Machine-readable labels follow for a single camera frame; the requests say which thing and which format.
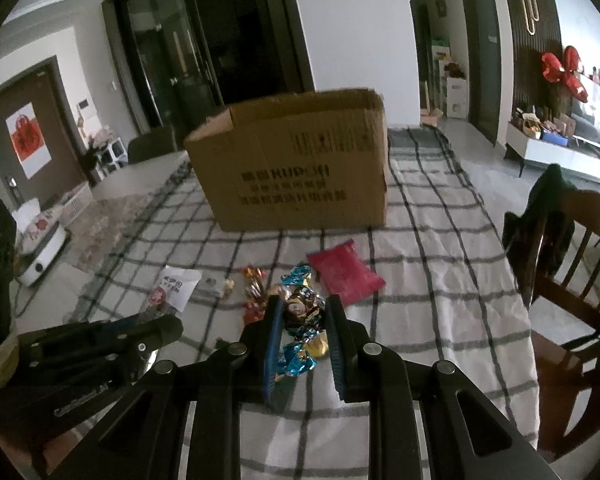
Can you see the white red label packet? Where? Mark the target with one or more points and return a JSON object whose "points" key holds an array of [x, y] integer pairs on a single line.
{"points": [[173, 289]]}

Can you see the white gold small packet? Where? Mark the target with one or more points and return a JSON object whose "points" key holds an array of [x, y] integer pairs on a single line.
{"points": [[216, 287]]}

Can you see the white tv cabinet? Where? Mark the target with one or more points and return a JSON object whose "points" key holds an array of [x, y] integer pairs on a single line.
{"points": [[532, 152]]}

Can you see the dark upholstered chair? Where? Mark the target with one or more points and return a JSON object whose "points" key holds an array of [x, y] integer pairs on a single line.
{"points": [[157, 142]]}

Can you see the brown wooden chair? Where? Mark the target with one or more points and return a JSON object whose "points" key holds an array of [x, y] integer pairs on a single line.
{"points": [[569, 367]]}

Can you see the red snack pouch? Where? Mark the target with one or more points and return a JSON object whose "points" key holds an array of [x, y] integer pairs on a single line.
{"points": [[344, 274]]}

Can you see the red gold wrapped candy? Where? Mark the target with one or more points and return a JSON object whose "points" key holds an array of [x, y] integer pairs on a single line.
{"points": [[256, 297]]}

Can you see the floral patterned cloth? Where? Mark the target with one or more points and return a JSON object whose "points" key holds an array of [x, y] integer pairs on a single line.
{"points": [[99, 228]]}

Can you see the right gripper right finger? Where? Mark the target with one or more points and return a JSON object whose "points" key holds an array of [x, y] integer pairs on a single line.
{"points": [[426, 421]]}

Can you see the brown cardboard box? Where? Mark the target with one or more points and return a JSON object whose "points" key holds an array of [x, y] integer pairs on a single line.
{"points": [[299, 161]]}

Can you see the red balloon dog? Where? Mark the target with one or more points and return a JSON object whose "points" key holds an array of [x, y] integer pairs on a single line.
{"points": [[565, 70]]}

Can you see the blue foil candy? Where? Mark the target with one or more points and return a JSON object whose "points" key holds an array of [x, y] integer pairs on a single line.
{"points": [[305, 341]]}

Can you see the red paper door poster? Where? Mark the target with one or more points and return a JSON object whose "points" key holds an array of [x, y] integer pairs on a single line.
{"points": [[28, 141]]}

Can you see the dark jacket on chair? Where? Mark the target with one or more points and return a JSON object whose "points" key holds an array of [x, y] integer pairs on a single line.
{"points": [[538, 240]]}

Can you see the white black plaid tablecloth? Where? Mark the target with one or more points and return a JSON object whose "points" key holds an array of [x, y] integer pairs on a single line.
{"points": [[449, 294]]}

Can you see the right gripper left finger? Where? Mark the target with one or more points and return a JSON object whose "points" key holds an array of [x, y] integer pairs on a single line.
{"points": [[184, 421]]}

